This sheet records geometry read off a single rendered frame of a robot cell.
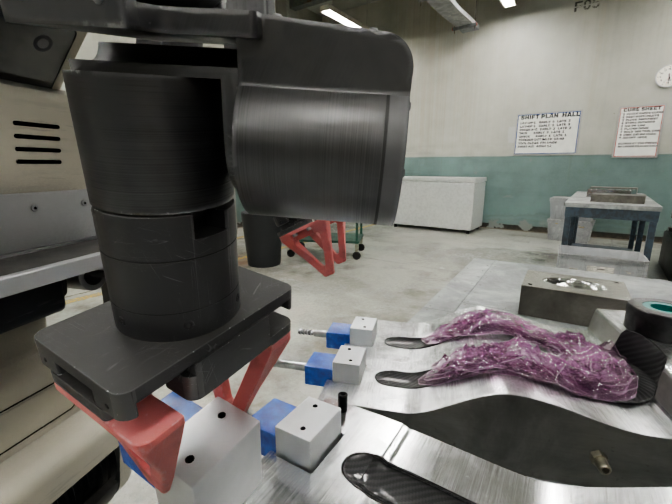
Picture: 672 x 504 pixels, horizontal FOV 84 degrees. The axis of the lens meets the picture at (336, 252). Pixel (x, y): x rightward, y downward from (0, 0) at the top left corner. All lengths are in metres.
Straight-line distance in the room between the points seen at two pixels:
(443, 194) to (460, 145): 1.21
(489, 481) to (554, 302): 0.62
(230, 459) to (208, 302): 0.10
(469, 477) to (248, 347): 0.23
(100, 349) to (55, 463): 0.42
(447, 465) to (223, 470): 0.20
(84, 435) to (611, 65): 7.37
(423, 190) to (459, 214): 0.77
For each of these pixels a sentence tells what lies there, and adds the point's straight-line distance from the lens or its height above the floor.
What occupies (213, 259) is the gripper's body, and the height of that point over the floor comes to 1.09.
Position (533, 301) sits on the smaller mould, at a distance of 0.95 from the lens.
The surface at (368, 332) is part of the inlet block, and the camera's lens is 0.60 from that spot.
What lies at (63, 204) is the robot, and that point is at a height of 1.09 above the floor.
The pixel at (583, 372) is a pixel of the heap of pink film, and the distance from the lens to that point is 0.53.
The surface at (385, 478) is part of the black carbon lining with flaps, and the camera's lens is 0.36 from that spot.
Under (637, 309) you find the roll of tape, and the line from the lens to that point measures 0.64.
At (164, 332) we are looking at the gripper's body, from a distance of 0.18.
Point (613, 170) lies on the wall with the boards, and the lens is 7.30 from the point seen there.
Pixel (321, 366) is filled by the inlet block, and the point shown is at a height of 0.87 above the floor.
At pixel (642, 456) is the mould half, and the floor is 0.85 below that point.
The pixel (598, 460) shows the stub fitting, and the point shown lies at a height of 0.84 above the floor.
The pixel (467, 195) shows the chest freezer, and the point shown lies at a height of 0.65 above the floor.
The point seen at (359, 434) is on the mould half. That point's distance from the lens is 0.38.
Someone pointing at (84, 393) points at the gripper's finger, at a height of 1.04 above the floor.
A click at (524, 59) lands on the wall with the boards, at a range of 7.61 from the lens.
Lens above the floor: 1.13
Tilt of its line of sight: 13 degrees down
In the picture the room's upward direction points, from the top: straight up
